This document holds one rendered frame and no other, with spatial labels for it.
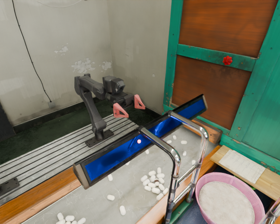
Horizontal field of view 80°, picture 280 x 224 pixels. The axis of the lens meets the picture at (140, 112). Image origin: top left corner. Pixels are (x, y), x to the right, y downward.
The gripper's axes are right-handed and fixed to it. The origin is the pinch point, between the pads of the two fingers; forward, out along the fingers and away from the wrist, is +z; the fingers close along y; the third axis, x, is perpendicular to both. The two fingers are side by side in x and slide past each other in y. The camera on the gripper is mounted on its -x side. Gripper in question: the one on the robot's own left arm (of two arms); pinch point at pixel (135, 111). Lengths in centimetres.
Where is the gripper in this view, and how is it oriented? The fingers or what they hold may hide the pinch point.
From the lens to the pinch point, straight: 72.9
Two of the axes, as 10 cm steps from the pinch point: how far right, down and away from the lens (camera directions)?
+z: 6.8, 4.0, -6.1
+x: -0.1, 8.4, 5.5
